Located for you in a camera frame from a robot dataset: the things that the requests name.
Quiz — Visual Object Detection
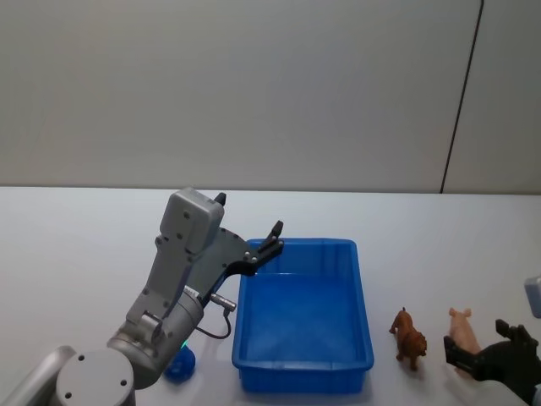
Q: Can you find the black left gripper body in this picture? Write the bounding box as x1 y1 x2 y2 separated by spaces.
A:
184 226 259 304

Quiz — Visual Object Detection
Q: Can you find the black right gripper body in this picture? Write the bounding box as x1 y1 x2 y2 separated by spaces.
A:
476 337 541 403

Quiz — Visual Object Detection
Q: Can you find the pink pig toy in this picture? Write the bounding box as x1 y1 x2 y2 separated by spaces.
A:
447 307 483 377

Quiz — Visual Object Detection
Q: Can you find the brown lion toy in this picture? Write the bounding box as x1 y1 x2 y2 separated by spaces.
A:
388 307 428 372

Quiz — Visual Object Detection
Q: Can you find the blue plastic toy animal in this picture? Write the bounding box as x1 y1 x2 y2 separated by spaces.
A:
163 345 197 384

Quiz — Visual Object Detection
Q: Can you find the blue plastic bin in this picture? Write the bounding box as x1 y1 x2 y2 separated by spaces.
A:
231 237 375 394

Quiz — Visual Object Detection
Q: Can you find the thin dark gripper cable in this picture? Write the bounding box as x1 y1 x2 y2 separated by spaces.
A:
194 292 238 340

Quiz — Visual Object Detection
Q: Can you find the thin black wall cable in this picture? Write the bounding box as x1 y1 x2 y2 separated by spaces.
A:
439 0 486 195

